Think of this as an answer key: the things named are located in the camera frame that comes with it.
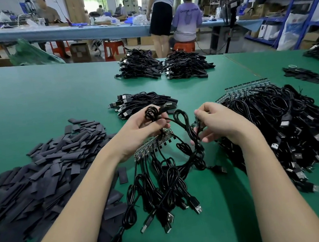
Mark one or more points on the person's right hand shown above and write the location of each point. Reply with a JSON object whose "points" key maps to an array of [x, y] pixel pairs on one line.
{"points": [[222, 121]]}

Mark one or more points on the person's left hand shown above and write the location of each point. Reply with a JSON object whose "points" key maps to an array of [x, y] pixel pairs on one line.
{"points": [[137, 133]]}

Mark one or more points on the pile of black sleeve strips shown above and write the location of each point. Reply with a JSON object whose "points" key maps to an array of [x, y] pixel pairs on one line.
{"points": [[37, 185]]}

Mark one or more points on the person's left forearm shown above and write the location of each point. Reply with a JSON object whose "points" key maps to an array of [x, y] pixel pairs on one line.
{"points": [[68, 229]]}

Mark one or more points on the person's right forearm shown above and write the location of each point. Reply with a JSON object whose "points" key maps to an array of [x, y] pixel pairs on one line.
{"points": [[281, 197]]}

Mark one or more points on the orange plastic stool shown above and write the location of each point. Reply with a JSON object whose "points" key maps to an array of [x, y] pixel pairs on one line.
{"points": [[184, 47]]}

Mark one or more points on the small upright cardboard box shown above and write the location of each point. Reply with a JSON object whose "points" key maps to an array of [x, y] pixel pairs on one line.
{"points": [[80, 52]]}

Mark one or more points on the white plastic bag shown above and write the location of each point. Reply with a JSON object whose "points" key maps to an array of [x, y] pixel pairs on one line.
{"points": [[291, 34]]}

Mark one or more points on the black tripod stand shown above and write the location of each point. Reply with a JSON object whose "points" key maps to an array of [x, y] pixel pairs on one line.
{"points": [[231, 10]]}

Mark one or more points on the green plastic bag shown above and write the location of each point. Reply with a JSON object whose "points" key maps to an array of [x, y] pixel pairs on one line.
{"points": [[36, 54]]}

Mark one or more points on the long blue work table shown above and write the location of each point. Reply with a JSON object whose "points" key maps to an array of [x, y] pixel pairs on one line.
{"points": [[27, 34]]}

